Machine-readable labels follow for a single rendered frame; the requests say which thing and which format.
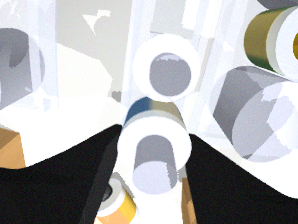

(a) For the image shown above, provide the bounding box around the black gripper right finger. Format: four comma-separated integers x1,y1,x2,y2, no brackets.
185,133,298,224

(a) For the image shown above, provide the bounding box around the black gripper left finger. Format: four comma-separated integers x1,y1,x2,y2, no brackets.
0,124,122,224

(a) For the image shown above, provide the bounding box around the brown cube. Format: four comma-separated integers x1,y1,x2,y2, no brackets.
181,179,197,224

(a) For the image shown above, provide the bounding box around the orange cube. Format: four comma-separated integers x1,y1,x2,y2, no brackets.
0,128,27,169

